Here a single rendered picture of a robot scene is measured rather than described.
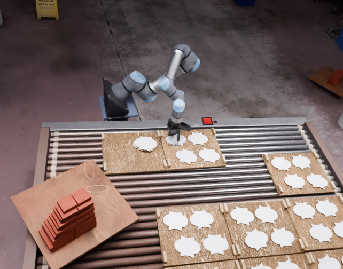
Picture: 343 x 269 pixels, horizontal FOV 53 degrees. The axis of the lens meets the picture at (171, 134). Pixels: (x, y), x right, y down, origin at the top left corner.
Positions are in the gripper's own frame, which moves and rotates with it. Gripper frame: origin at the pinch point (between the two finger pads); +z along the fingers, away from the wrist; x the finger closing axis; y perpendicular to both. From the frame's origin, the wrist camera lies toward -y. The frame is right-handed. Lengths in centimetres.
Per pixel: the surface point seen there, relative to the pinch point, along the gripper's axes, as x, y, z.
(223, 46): -267, -140, 97
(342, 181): 48, -109, 2
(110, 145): 1.5, 46.4, -0.5
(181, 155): 14.7, -0.7, -0.3
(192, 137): -1.0, -12.6, 0.0
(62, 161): 12, 78, 1
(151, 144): 6.1, 18.6, -3.2
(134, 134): -7.2, 28.6, -0.1
